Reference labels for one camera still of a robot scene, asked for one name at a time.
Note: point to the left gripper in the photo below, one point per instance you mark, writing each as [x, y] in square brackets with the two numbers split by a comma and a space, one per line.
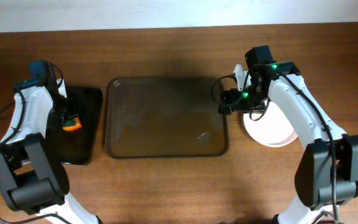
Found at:
[66, 113]

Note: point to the brown serving tray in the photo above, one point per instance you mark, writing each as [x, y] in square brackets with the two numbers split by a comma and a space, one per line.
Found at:
[150, 117]

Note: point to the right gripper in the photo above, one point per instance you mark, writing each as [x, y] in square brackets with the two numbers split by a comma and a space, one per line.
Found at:
[226, 101]

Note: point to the black plastic tray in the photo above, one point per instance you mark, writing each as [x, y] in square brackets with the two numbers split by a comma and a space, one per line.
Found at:
[76, 147]

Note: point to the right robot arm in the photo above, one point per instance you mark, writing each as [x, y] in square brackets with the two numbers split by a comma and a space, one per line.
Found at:
[327, 175]

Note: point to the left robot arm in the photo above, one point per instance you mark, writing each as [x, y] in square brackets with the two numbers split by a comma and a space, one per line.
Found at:
[32, 178]

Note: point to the pink plate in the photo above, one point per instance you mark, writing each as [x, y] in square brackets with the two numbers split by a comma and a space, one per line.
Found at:
[273, 129]

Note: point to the orange green scrub sponge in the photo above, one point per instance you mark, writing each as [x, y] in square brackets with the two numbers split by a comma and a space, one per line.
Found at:
[72, 124]

